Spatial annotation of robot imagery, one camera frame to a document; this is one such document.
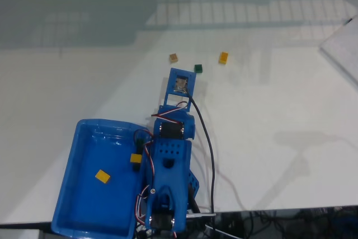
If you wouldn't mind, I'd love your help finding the black cable tangle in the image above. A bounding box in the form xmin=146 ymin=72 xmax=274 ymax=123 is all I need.
xmin=204 ymin=207 xmax=358 ymax=239

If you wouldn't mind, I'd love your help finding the white board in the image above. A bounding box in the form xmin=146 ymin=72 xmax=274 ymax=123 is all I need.
xmin=318 ymin=15 xmax=358 ymax=89

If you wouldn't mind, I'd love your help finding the blue plastic bin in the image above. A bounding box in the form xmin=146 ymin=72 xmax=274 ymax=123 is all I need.
xmin=51 ymin=118 xmax=153 ymax=239

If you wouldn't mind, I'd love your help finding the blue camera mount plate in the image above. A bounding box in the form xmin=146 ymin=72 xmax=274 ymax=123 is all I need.
xmin=164 ymin=67 xmax=197 ymax=111

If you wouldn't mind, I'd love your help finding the yellow black cable connector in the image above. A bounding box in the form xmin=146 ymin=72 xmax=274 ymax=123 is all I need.
xmin=129 ymin=137 xmax=145 ymax=171

